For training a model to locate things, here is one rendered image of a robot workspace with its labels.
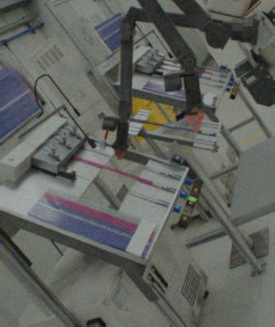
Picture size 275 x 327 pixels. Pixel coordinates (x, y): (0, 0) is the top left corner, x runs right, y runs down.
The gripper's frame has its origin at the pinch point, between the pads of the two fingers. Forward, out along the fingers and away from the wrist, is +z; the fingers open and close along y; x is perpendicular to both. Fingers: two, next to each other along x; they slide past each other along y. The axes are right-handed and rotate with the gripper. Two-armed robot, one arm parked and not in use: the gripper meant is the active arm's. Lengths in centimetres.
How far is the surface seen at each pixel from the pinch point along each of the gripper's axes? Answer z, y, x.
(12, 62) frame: -31, -12, -67
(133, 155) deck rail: 2.1, -8.2, 4.8
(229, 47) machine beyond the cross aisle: 71, -440, 5
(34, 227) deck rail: 2, 60, -13
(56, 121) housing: -8.4, -3.4, -37.0
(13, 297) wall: 167, -16, -78
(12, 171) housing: -6, 41, -35
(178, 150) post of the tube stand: 5.7, -30.8, 23.1
